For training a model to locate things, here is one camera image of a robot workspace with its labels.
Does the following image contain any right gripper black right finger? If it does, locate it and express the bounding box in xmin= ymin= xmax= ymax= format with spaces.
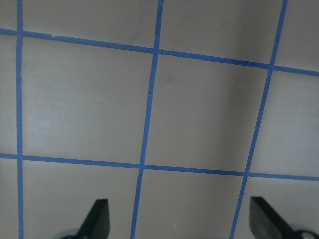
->
xmin=249 ymin=196 xmax=319 ymax=239

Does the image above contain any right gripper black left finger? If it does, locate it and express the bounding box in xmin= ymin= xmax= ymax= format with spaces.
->
xmin=58 ymin=199 xmax=110 ymax=239

